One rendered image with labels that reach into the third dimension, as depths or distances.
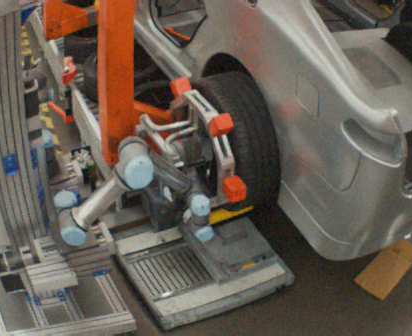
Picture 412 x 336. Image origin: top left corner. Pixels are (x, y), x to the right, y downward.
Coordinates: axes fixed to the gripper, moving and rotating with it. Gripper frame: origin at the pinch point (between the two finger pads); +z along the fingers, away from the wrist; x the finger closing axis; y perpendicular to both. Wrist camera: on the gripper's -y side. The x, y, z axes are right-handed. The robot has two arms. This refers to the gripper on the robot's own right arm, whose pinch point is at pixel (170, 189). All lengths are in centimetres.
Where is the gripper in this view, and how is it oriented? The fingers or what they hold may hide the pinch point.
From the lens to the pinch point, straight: 324.4
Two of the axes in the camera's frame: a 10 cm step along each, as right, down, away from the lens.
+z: -4.6, -5.7, 6.8
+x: -8.9, 2.9, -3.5
